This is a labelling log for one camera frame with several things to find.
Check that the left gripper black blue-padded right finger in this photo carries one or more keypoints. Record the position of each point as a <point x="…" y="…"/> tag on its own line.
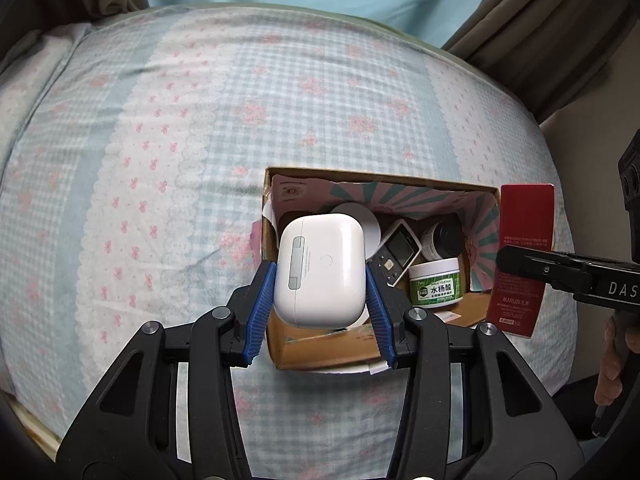
<point x="473" y="408"/>

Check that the white round jar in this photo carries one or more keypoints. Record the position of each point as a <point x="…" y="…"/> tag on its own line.
<point x="368" y="222"/>

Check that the cardboard box with patterned lining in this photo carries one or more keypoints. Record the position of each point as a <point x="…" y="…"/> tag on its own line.
<point x="290" y="193"/>

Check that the right brown curtain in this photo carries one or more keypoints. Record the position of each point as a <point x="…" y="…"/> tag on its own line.
<point x="543" y="51"/>

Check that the white earbuds case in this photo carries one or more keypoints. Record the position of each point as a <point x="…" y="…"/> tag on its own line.
<point x="321" y="272"/>

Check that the white air conditioner remote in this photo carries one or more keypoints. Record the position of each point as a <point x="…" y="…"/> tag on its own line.
<point x="397" y="251"/>

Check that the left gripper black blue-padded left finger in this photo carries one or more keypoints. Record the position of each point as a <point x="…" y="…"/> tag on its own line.
<point x="165" y="407"/>

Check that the red rectangular carton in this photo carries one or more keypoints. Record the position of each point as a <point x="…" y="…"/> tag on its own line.
<point x="526" y="220"/>

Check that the person's hand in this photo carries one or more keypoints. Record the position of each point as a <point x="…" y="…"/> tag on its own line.
<point x="609" y="385"/>

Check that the dark jar with white label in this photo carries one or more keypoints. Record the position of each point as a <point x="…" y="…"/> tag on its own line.
<point x="443" y="240"/>

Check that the white jar with green label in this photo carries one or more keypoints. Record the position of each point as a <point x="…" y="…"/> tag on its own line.
<point x="435" y="284"/>

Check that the floral pillow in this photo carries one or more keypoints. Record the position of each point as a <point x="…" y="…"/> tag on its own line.
<point x="27" y="72"/>

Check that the floral checked bed sheet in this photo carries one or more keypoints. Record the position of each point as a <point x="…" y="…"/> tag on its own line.
<point x="131" y="192"/>

